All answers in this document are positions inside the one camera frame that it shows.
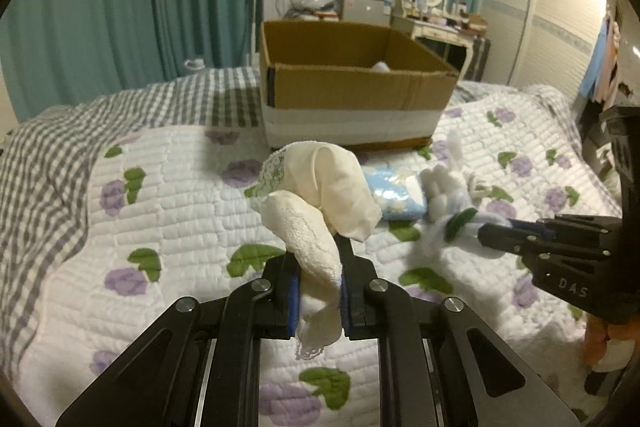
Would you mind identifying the hanging clothes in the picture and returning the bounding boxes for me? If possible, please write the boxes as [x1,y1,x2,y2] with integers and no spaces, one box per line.
[579,12,620,108]

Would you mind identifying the clear water jug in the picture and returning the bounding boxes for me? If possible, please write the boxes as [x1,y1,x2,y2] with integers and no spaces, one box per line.
[184,57,205,72]

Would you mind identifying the teal left curtain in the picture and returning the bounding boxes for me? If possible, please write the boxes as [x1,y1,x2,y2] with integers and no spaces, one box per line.
[1,0,258,121]

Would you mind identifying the light blue tissue pack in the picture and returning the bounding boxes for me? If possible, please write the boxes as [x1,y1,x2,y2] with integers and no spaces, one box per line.
[362,166,427,221]

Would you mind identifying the white louvered wardrobe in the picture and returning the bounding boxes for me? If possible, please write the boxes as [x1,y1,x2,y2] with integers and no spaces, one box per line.
[480,0,608,98]

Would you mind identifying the cream lace cloth bundle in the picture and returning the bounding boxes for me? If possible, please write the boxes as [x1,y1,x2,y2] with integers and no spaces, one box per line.
[252,141,382,360]

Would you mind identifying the white green sock bundle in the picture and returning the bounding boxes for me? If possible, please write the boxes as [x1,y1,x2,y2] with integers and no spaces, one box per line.
[409,207,513,261]

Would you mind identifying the white floral quilt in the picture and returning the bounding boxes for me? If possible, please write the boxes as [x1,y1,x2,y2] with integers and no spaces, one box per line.
[17,90,618,426]

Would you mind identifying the grey checked bed sheet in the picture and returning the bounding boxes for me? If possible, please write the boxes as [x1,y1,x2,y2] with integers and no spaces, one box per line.
[1,67,260,383]

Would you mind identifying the brown cardboard box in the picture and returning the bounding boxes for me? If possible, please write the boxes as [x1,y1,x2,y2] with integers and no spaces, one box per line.
[259,20,459,150]

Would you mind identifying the white dressing table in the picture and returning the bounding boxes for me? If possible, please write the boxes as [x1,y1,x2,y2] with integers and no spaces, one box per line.
[390,1,490,81]

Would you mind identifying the small white string piece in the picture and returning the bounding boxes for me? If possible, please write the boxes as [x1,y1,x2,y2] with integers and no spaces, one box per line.
[465,173,497,202]

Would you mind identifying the orange white plush toy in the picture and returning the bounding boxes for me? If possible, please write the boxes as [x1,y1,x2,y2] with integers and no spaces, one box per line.
[582,315,639,397]

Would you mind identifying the silver mini fridge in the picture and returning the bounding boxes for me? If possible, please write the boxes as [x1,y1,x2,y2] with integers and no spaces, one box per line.
[337,0,393,27]

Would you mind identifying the white fluffy cloth bundle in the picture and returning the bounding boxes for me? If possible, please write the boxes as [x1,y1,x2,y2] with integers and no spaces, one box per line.
[420,131,472,222]

